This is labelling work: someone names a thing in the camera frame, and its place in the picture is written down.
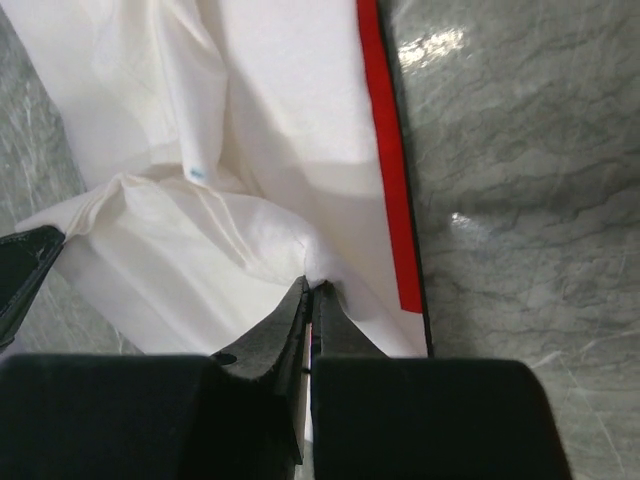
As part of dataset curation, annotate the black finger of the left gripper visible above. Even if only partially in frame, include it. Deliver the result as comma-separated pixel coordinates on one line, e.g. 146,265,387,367
1,226,65,345

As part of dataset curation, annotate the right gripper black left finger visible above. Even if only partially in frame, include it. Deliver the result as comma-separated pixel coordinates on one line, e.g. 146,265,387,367
1,278,311,479

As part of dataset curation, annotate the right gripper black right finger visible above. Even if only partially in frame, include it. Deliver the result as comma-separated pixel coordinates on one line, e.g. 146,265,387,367
310,283,571,479

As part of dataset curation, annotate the white t shirt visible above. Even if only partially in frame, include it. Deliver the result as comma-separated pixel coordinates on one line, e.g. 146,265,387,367
2,1,429,357

